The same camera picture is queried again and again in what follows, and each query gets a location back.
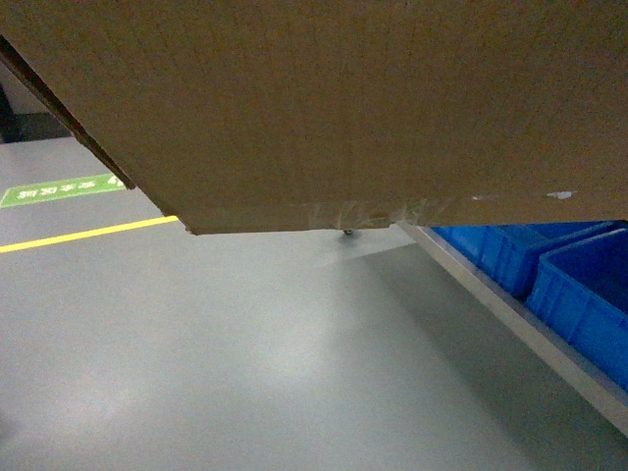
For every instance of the brown cardboard box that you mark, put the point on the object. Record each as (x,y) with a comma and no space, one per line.
(263,116)

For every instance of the stainless steel shelf rack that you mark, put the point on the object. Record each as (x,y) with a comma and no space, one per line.
(535,382)

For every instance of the blue plastic bin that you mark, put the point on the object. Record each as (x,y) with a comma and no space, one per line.
(581,293)
(510,254)

